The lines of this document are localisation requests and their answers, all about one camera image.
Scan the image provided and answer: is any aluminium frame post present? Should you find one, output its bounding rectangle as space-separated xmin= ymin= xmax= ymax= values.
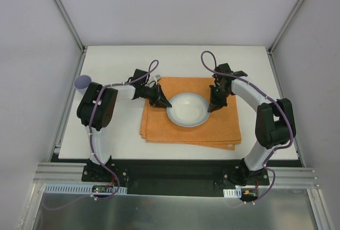
xmin=53 ymin=0 xmax=86 ymax=53
xmin=267 ymin=0 xmax=306 ymax=55

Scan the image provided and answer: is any lilac plastic cup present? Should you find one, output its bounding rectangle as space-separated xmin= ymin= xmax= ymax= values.
xmin=73 ymin=75 xmax=92 ymax=95

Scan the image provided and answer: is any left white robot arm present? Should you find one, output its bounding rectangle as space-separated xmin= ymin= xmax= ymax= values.
xmin=76 ymin=69 xmax=172 ymax=182

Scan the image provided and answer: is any white blue-rimmed plate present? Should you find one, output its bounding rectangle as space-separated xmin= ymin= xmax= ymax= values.
xmin=166 ymin=92 xmax=210 ymax=127

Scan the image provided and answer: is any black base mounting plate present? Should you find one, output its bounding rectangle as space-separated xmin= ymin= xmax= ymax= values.
xmin=81 ymin=159 xmax=269 ymax=197

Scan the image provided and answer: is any left aluminium frame post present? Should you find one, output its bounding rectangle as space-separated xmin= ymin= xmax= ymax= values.
xmin=53 ymin=0 xmax=86 ymax=53

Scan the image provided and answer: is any orange cloth napkin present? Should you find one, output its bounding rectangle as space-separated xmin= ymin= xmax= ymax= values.
xmin=140 ymin=77 xmax=242 ymax=150

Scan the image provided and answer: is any right aluminium frame post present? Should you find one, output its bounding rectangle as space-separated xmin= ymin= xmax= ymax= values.
xmin=267 ymin=0 xmax=306 ymax=55

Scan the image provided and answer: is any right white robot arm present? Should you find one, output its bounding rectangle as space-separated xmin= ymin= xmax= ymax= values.
xmin=208 ymin=63 xmax=296 ymax=185

